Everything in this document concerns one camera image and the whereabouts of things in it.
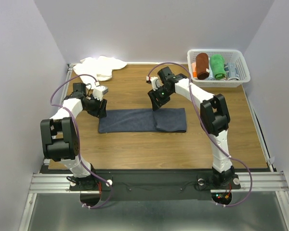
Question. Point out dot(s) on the blue patterned rolled towel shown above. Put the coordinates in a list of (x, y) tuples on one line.
[(231, 72)]

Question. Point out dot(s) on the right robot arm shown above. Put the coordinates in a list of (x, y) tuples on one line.
[(211, 110)]

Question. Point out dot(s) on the green rolled towel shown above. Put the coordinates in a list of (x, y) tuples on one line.
[(217, 66)]

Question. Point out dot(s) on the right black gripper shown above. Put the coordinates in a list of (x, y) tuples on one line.
[(156, 104)]

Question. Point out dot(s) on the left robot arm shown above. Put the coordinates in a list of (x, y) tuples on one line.
[(60, 136)]

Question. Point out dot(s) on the white plastic basket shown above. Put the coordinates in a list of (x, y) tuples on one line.
[(230, 56)]

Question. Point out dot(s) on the light blue rolled towel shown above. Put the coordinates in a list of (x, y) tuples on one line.
[(211, 76)]

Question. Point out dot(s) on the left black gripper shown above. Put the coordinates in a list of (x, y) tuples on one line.
[(100, 112)]

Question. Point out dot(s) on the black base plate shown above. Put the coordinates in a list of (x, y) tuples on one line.
[(152, 184)]

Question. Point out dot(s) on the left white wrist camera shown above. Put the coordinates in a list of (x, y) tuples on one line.
[(99, 92)]

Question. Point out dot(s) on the dark blue towel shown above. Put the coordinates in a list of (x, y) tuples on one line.
[(144, 120)]

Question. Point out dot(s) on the brown rolled towel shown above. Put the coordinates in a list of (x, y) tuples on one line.
[(202, 66)]

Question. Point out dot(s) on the white crumpled towel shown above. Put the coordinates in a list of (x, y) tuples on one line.
[(101, 68)]

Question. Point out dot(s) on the orange rolled towel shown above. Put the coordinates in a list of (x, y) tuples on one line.
[(194, 70)]

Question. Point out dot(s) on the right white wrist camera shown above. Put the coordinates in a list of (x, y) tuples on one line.
[(155, 82)]

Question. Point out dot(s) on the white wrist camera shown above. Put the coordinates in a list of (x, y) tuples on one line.
[(99, 92), (155, 82)]

